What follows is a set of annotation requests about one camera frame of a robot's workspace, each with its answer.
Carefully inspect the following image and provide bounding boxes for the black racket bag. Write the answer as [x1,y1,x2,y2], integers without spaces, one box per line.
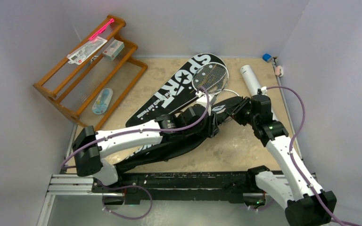
[125,53,227,127]
[115,97,243,173]

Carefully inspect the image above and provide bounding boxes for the white shuttlecock tube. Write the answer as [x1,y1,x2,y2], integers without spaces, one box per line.
[239,65,279,122]

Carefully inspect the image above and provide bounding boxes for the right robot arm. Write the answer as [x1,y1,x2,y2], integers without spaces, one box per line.
[229,95,337,226]

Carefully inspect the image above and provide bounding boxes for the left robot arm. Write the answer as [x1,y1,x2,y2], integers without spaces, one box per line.
[72,105,221,193]

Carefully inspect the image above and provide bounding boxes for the blue toothbrush blister pack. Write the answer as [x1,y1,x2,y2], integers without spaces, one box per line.
[92,88,114,115]

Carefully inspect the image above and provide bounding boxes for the black racket under bag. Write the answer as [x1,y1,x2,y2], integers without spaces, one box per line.
[192,62,229,95]

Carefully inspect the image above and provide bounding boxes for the pink white small object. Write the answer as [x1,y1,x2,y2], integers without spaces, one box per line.
[274,65,283,77]

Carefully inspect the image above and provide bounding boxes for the blue small object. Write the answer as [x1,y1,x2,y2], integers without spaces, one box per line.
[262,54,273,63]

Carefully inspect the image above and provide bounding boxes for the small teal white box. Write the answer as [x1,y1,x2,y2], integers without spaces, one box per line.
[102,39,124,60]

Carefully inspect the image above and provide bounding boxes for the wooden tiered shelf rack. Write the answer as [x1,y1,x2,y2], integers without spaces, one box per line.
[33,15,148,130]

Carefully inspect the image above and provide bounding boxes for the pink pen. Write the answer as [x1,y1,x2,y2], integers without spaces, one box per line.
[88,18,115,40]

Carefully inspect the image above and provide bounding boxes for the white packaged card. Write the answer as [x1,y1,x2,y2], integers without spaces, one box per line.
[67,36,107,65]

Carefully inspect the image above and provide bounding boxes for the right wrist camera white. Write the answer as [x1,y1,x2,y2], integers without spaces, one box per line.
[257,86,268,96]

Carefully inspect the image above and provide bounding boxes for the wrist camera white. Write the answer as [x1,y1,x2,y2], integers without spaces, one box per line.
[257,86,268,96]
[196,91,216,115]

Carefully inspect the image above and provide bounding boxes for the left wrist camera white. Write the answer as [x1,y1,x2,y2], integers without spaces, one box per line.
[196,91,216,115]

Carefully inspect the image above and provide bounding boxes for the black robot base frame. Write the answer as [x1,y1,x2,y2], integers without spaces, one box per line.
[48,169,321,208]

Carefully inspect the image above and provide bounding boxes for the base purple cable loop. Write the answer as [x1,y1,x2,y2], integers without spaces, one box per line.
[102,185,154,220]

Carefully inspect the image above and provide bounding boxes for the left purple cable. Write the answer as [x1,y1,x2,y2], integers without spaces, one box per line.
[60,87,211,219]

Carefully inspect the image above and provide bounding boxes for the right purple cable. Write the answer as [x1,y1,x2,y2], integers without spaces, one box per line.
[260,86,360,226]

